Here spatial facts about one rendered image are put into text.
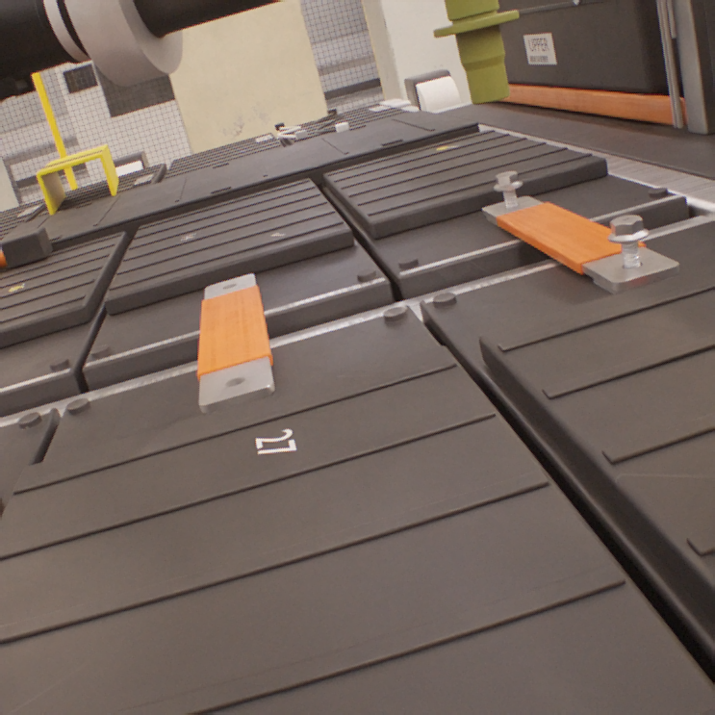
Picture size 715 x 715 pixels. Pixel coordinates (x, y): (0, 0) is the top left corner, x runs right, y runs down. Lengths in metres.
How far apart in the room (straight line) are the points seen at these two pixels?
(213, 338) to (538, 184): 0.21
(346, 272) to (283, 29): 4.32
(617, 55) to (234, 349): 0.41
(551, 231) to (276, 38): 4.36
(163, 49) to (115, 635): 0.31
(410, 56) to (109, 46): 4.33
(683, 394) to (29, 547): 0.16
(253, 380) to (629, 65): 0.42
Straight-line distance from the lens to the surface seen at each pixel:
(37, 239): 0.62
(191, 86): 4.67
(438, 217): 0.44
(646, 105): 0.61
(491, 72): 0.40
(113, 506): 0.22
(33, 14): 0.43
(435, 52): 4.74
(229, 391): 0.27
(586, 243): 0.33
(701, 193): 0.42
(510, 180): 0.41
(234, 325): 0.33
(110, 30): 0.39
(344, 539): 0.17
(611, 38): 0.64
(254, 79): 4.67
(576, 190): 0.45
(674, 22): 0.57
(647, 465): 0.18
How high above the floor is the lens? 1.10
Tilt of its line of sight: 20 degrees down
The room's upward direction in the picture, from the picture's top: 15 degrees counter-clockwise
